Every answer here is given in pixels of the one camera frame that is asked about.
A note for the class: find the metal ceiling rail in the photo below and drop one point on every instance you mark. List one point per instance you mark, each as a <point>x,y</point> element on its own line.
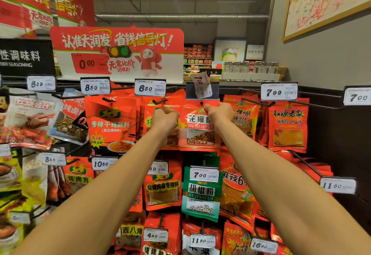
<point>185,16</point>

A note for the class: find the red barbecue dip seasoning packet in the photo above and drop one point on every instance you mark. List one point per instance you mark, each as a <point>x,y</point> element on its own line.
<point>152,104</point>

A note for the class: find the person's left hand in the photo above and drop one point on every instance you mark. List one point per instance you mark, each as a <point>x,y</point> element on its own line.
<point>164,121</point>

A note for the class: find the person's right forearm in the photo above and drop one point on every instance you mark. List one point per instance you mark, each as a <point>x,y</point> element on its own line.
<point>301,199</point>

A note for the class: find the distant shelf goods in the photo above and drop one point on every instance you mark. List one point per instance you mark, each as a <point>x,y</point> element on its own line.
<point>255,67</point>

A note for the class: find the black category sign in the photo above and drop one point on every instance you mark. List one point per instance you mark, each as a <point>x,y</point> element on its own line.
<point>26,57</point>

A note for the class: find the person's right hand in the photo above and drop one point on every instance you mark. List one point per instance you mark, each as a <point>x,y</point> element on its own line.
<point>220,114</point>

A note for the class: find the clear packet with red label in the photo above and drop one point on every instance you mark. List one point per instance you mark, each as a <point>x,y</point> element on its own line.
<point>69,124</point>

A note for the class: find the pale white packet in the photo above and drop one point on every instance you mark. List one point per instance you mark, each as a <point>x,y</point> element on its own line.
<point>35,179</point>

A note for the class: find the yellow green packet bowl picture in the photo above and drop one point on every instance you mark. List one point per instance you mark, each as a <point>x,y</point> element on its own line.
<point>9,176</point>

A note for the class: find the person's left forearm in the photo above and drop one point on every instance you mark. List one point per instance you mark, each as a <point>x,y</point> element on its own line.
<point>93,205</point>

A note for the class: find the assorted green brown packets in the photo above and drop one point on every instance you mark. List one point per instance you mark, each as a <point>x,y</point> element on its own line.
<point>14,228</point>

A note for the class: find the hanging display of seasoning packets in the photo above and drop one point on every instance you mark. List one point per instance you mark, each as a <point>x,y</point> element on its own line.
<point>150,87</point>

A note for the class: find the white picture poster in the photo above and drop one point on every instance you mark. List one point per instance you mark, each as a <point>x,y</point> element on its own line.
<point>229,51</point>

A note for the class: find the white red-print sauce packet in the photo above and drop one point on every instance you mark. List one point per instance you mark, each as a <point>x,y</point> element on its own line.
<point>29,121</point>

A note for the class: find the green white-label packet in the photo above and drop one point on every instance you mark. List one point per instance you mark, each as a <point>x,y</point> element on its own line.
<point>202,197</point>

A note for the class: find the red white promotion sign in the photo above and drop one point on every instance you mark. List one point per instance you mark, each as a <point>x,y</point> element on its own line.
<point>116,40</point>

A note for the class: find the small white sign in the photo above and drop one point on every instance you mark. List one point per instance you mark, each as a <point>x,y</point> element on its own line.
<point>255,52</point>

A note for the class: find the rows of hanging red packets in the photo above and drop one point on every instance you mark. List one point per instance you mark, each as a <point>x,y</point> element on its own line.
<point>287,124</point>

